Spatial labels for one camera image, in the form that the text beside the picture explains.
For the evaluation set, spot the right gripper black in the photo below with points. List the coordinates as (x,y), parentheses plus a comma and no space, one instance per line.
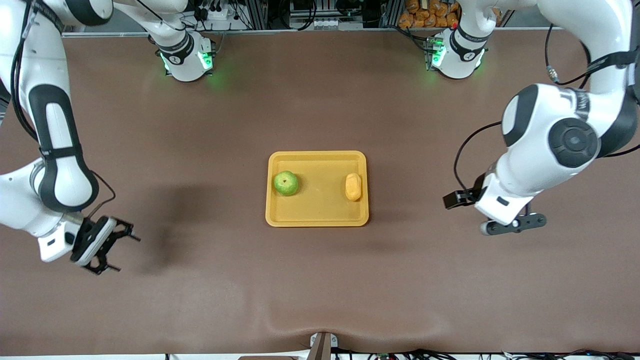
(111,241)

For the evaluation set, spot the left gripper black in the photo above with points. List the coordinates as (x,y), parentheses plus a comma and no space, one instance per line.
(476,193)

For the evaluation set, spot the yellow potato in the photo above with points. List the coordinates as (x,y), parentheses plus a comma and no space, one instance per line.
(353,187)

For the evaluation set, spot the green apple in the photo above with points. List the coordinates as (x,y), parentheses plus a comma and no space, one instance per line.
(286,183)

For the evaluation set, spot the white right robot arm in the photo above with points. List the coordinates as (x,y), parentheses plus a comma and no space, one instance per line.
(60,180)

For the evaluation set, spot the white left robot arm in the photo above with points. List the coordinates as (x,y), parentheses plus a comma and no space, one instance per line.
(550,145)

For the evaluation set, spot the yellow plastic tray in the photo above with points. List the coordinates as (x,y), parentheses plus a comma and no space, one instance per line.
(317,205)

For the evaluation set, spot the brown table mat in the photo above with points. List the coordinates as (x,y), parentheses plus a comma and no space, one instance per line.
(320,280)

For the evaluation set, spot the bag of orange items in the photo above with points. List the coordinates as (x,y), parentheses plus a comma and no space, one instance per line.
(425,15)

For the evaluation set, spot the white connector block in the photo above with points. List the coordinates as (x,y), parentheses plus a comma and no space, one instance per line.
(325,23)

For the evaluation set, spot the white power strip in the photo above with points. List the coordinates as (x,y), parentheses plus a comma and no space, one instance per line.
(215,14)

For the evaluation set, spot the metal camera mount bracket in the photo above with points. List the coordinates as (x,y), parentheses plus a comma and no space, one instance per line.
(322,345)

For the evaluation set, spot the aluminium table edge rail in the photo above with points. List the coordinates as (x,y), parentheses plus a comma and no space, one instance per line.
(300,30)

